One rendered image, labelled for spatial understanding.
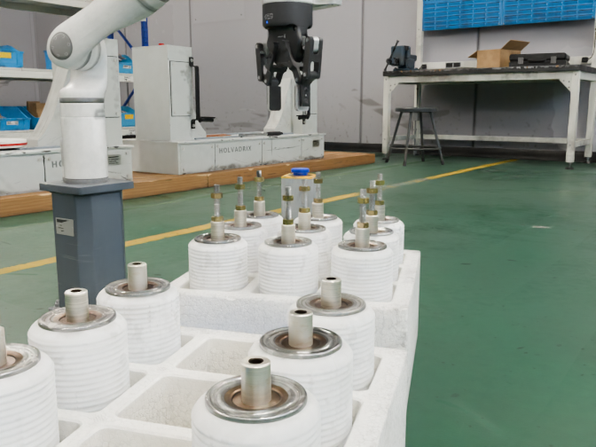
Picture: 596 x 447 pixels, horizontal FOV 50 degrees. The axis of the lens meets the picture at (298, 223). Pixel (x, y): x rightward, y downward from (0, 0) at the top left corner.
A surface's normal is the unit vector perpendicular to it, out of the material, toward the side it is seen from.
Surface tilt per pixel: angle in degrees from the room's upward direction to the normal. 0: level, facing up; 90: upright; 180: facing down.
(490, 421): 0
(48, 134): 90
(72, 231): 89
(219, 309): 90
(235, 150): 90
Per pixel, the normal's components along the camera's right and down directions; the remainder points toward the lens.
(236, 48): -0.58, 0.14
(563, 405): 0.00, -0.98
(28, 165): 0.81, 0.11
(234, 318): -0.23, 0.18
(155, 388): 0.96, 0.05
